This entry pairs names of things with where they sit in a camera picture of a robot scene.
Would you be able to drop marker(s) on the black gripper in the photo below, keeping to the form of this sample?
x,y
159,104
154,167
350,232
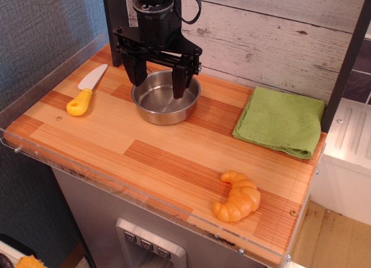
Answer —
x,y
158,38

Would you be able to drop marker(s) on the yellow handled toy knife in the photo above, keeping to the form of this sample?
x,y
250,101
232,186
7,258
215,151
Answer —
x,y
79,105

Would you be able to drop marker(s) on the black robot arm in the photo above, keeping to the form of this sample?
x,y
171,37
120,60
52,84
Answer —
x,y
158,39

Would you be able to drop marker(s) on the orange toy croissant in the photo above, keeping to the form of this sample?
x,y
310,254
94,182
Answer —
x,y
243,198

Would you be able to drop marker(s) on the steel pan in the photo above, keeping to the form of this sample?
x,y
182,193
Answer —
x,y
155,102

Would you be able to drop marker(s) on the green folded cloth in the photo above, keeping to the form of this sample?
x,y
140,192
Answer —
x,y
281,121

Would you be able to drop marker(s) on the silver toy fridge cabinet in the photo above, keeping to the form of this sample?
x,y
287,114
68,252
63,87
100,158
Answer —
x,y
96,212

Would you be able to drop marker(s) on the dispenser panel with buttons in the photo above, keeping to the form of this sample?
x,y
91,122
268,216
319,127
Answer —
x,y
143,248

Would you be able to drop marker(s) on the white toy sink unit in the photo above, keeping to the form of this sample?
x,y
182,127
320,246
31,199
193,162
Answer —
x,y
342,179

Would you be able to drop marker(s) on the orange object bottom left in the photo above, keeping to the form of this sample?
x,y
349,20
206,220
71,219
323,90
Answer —
x,y
29,262

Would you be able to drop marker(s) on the black left frame post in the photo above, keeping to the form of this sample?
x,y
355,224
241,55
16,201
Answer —
x,y
116,16

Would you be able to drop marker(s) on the black frame post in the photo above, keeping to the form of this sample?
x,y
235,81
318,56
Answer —
x,y
116,16
347,65

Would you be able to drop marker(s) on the black right frame post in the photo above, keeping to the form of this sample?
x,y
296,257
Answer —
x,y
347,65

